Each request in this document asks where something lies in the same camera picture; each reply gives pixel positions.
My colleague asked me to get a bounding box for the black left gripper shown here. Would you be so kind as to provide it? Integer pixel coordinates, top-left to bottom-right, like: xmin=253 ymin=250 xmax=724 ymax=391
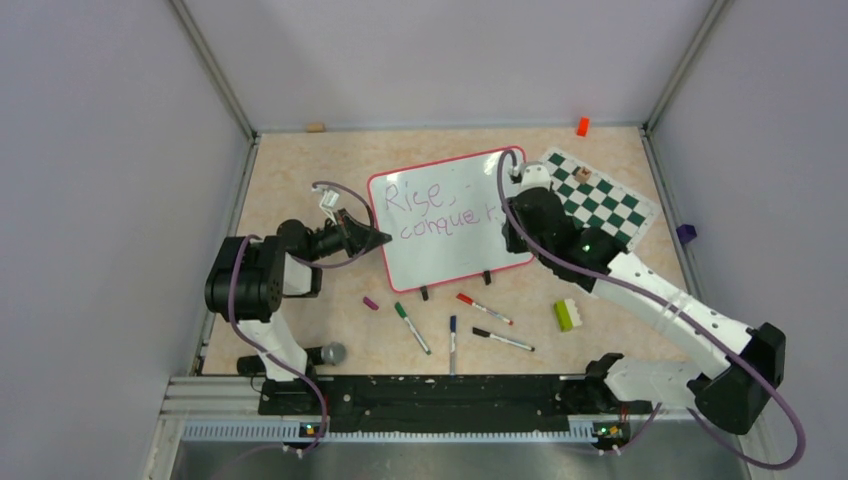
xmin=305 ymin=208 xmax=390 ymax=262

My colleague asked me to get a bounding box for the purple marker cap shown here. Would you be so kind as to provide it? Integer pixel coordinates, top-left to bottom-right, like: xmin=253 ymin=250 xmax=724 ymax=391
xmin=362 ymin=296 xmax=379 ymax=311

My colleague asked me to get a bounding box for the pink framed whiteboard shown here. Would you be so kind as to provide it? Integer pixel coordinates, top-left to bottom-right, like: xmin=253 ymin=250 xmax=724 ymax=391
xmin=367 ymin=149 xmax=531 ymax=293

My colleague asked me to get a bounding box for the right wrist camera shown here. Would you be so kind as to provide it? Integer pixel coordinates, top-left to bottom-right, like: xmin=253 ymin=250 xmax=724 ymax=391
xmin=509 ymin=162 xmax=552 ymax=192

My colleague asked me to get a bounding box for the purple block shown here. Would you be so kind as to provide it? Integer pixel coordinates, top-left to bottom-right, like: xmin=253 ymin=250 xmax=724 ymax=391
xmin=676 ymin=224 xmax=698 ymax=245

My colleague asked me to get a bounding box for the green cap whiteboard marker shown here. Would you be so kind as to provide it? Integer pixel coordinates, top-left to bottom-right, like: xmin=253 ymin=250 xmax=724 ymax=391
xmin=394 ymin=302 xmax=431 ymax=355

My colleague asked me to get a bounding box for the black grey microphone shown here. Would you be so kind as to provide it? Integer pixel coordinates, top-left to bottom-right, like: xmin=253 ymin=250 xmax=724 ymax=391
xmin=236 ymin=342 xmax=347 ymax=377

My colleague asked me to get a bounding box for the red cap whiteboard marker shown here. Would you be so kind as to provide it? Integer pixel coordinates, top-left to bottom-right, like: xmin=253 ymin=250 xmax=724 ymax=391
xmin=456 ymin=293 xmax=514 ymax=326

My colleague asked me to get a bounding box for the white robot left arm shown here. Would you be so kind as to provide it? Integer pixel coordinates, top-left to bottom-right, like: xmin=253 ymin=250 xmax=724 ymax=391
xmin=204 ymin=209 xmax=392 ymax=414

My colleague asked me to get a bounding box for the wooden cube on chessboard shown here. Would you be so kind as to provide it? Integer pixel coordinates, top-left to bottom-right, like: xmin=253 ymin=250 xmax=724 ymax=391
xmin=574 ymin=167 xmax=593 ymax=184

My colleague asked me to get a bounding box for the black cap whiteboard marker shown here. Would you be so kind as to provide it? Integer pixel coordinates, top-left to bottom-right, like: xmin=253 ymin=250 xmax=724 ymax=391
xmin=472 ymin=327 xmax=535 ymax=352

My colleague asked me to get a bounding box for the green white chessboard mat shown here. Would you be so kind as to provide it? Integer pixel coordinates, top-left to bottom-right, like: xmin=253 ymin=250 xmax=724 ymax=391
xmin=538 ymin=147 xmax=661 ymax=251

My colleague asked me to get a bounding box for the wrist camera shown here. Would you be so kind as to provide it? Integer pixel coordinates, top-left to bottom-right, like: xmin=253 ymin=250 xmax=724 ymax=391
xmin=509 ymin=162 xmax=552 ymax=192
xmin=312 ymin=185 xmax=340 ymax=218

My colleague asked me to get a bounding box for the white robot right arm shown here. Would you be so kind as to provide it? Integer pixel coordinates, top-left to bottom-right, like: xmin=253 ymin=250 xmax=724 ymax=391
xmin=503 ymin=187 xmax=787 ymax=435

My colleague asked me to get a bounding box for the green white toy brick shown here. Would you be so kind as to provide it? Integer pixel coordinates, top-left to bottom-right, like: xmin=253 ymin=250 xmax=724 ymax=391
xmin=553 ymin=299 xmax=582 ymax=333

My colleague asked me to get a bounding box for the blue cap whiteboard marker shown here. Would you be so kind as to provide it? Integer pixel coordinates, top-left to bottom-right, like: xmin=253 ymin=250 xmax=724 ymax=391
xmin=449 ymin=315 xmax=457 ymax=376

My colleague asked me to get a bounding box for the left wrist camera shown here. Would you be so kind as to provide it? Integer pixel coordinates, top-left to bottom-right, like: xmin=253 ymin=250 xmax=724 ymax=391
xmin=312 ymin=185 xmax=340 ymax=218

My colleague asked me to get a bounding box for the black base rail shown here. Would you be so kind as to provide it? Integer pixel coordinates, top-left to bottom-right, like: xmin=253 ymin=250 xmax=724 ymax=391
xmin=182 ymin=372 xmax=654 ymax=445

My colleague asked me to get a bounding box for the orange block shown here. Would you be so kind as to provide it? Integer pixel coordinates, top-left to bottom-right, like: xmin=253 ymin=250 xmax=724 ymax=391
xmin=576 ymin=117 xmax=591 ymax=137

